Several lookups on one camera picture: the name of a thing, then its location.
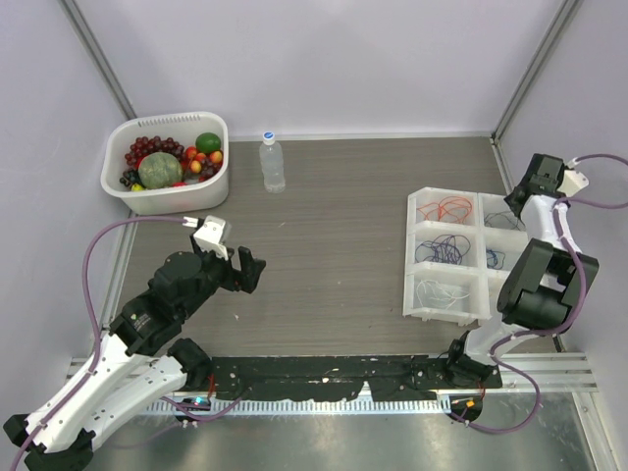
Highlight dark blue cable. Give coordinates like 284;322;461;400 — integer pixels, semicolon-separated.
414;233;475;266

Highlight white cable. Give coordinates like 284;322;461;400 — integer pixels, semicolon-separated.
415;279;471;310

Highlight red yellow peaches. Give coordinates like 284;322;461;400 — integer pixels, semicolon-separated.
182;146;224;181

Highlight white compartment organizer tray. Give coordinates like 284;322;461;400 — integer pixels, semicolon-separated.
402;187;528;326

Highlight orange cable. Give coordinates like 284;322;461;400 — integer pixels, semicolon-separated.
416;196;477;225

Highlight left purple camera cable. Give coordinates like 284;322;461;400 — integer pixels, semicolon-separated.
9;215;190;471

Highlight green melon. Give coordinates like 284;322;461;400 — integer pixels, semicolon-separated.
137;152;183;189

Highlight clear plastic water bottle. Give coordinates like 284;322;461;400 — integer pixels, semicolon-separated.
259;131;286;193

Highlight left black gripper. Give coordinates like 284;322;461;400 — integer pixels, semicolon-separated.
180;232;265;318

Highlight red grape bunch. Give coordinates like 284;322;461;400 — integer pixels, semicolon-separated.
124;135;185;169

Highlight white plastic basket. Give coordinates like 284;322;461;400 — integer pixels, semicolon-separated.
100;111;230;216

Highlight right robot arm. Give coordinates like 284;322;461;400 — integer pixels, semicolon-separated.
443;153;600;388

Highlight green lime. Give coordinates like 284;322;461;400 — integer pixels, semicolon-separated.
195;132;222;154

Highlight dark grape bunch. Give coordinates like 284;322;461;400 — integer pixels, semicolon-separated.
119;169;144;191

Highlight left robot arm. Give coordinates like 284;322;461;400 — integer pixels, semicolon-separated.
3;247;266;470

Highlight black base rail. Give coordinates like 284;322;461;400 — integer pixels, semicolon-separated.
182;355;502;402

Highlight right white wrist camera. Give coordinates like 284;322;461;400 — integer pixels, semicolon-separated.
558;158;590;197

